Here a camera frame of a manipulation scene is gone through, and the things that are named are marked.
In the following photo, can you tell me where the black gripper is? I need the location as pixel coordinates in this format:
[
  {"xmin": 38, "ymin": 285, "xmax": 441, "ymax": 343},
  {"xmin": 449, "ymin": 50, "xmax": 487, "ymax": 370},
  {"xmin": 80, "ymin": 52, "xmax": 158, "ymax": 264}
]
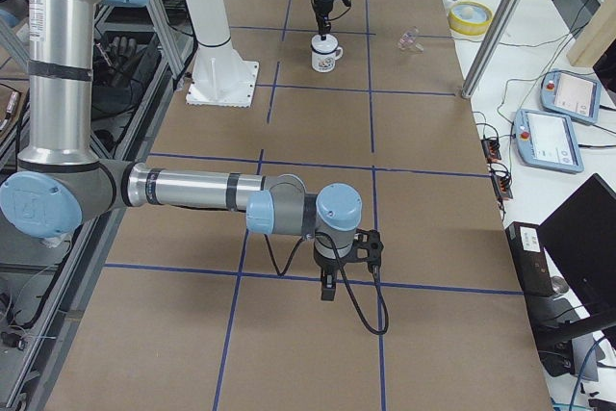
[
  {"xmin": 315, "ymin": 251, "xmax": 340, "ymax": 301},
  {"xmin": 312, "ymin": 0, "xmax": 334, "ymax": 36}
]

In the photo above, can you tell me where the white ceramic lid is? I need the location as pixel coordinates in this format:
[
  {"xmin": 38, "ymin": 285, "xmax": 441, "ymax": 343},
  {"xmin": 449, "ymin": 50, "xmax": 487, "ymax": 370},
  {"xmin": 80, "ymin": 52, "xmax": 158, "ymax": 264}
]
[{"xmin": 311, "ymin": 34, "xmax": 338, "ymax": 47}]

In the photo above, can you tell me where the white enamel cup blue rim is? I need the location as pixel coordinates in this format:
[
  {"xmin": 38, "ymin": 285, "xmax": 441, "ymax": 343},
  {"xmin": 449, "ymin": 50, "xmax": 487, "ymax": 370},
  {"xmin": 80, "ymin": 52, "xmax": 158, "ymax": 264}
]
[{"xmin": 311, "ymin": 42, "xmax": 344, "ymax": 73}]

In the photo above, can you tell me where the clear plastic funnel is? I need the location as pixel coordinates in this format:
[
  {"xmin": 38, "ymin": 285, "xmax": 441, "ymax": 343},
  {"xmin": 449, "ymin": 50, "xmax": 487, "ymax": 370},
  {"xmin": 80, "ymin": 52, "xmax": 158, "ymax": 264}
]
[{"xmin": 398, "ymin": 27, "xmax": 424, "ymax": 53}]

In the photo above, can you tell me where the brown paper table cover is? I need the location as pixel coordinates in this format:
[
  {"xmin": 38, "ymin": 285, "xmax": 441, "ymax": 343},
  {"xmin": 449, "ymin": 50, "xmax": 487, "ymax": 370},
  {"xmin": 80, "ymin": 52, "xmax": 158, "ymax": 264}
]
[{"xmin": 46, "ymin": 0, "xmax": 551, "ymax": 410}]

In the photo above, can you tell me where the yellow rimmed bowl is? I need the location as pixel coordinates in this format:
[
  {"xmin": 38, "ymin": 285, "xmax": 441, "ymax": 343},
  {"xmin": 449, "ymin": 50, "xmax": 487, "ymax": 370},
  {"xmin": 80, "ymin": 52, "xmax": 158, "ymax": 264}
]
[{"xmin": 448, "ymin": 1, "xmax": 493, "ymax": 37}]

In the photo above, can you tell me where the black device with label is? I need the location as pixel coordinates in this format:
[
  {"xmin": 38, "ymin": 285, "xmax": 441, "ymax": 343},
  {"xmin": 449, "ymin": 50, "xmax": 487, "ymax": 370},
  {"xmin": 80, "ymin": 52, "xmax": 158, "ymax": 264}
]
[{"xmin": 505, "ymin": 221, "xmax": 557, "ymax": 297}]

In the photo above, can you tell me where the black monitor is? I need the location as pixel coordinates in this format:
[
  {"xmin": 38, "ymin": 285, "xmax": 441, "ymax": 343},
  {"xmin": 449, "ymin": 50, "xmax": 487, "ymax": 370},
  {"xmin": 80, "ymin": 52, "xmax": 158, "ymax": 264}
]
[{"xmin": 534, "ymin": 173, "xmax": 615, "ymax": 349}]

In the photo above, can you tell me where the near teach pendant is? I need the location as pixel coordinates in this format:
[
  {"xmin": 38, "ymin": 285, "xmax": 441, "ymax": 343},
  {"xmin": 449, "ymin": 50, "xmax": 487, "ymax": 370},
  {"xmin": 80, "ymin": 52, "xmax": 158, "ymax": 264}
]
[{"xmin": 513, "ymin": 109, "xmax": 584, "ymax": 173}]

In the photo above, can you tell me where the teach pendant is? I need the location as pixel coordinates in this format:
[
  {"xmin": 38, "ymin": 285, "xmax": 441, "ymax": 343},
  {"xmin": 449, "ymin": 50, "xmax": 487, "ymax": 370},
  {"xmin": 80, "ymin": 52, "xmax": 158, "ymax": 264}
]
[
  {"xmin": 540, "ymin": 69, "xmax": 601, "ymax": 125},
  {"xmin": 513, "ymin": 109, "xmax": 584, "ymax": 173}
]

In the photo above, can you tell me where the far teach pendant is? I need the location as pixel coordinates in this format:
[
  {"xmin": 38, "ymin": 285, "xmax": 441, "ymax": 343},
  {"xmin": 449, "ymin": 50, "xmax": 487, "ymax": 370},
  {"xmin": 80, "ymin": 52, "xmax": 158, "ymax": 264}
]
[{"xmin": 540, "ymin": 69, "xmax": 601, "ymax": 125}]

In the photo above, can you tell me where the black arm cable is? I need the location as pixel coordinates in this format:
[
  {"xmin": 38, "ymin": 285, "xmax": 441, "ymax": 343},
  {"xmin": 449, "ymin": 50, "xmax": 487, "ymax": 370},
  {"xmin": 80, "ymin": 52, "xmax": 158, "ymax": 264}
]
[{"xmin": 262, "ymin": 230, "xmax": 391, "ymax": 336}]

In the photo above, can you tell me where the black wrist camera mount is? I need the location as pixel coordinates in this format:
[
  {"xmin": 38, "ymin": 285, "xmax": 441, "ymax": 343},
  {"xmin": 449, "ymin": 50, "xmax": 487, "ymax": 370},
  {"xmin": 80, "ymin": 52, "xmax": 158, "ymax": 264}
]
[{"xmin": 347, "ymin": 229, "xmax": 384, "ymax": 276}]

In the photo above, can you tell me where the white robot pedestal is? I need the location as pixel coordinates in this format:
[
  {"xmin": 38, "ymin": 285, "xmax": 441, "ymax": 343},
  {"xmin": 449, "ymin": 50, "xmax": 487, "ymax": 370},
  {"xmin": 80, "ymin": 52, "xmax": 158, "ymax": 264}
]
[{"xmin": 186, "ymin": 0, "xmax": 259, "ymax": 108}]

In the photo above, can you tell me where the aluminium profile post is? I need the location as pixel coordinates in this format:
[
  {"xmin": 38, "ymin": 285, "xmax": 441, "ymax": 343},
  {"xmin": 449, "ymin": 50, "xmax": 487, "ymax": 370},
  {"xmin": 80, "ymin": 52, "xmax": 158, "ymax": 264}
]
[{"xmin": 461, "ymin": 0, "xmax": 521, "ymax": 99}]

